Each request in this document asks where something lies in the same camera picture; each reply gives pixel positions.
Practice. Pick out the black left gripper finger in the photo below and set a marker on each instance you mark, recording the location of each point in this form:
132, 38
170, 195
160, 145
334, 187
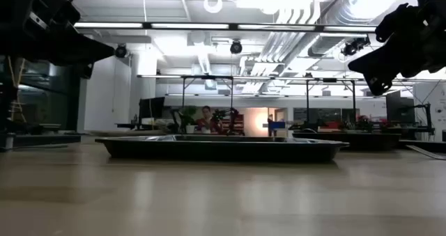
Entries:
80, 49
84, 70

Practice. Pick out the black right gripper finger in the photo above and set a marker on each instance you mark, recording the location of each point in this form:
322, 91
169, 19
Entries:
383, 69
399, 22

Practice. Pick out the black background robot arm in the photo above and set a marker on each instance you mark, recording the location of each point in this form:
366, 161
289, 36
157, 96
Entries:
226, 117

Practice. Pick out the black rectangular tray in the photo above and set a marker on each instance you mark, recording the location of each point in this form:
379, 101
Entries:
223, 151

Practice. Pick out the large dark monitor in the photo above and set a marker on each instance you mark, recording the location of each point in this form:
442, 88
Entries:
400, 107

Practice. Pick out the grey flat strip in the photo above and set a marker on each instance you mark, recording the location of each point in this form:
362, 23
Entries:
426, 152

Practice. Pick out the green potted plant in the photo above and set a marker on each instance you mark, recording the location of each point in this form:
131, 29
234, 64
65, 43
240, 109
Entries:
189, 116

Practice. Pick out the blue box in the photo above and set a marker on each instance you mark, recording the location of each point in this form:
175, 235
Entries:
277, 125

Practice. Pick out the person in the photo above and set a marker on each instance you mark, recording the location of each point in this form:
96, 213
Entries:
207, 120

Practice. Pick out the red shelf unit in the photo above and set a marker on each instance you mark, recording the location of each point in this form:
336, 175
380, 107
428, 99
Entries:
239, 122

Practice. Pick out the black ceiling camera on mount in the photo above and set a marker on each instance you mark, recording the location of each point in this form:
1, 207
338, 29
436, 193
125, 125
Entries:
353, 46

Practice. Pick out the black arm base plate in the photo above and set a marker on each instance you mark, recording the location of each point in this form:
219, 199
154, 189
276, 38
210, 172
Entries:
423, 145

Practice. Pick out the overhead frame bar with lights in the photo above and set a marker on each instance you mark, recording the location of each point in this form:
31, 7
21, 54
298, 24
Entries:
230, 26

